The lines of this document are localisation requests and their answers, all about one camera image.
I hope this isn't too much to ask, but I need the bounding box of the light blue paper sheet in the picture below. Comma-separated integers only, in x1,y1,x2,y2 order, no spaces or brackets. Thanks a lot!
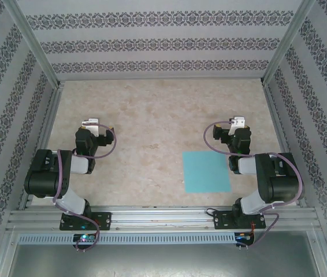
182,151,232,193

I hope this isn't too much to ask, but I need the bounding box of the grey metal sheet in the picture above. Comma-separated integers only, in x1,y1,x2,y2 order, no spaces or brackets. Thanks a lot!
0,230,327,277

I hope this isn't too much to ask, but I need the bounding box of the small LED controller board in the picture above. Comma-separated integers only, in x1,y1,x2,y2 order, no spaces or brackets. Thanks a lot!
234,231,256,244
72,233,99,244

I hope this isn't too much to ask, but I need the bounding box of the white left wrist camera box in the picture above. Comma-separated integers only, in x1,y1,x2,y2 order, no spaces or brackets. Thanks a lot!
81,117,100,137

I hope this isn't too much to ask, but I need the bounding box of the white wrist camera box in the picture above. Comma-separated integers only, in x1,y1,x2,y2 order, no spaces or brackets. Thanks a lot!
228,115,247,136
81,117,100,137

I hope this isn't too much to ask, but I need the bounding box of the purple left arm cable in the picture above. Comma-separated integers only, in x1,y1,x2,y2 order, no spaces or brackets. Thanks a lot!
53,123,117,253

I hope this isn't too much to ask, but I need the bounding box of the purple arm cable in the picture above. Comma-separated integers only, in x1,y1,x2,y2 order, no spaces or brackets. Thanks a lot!
204,121,305,249
53,123,117,253

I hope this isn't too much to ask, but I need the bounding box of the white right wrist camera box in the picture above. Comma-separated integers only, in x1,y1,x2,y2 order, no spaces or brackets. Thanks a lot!
228,115,247,136

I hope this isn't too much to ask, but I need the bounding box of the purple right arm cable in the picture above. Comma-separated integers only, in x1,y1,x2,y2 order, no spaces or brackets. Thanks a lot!
204,121,305,249

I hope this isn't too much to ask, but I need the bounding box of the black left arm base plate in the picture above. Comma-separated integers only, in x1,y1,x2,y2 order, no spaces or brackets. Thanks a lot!
59,212,113,231

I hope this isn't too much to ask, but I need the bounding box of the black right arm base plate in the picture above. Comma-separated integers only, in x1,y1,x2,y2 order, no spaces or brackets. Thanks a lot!
213,209,267,231

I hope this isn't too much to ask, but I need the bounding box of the aluminium frame post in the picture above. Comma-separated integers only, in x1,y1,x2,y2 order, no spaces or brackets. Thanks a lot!
1,0,63,89
261,0,317,86

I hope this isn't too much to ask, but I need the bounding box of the aluminium mounting rail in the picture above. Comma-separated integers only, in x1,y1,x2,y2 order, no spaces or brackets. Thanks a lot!
6,205,322,231

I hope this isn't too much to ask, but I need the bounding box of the grey slotted cable duct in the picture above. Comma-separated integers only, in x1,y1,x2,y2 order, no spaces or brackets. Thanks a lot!
17,233,236,245

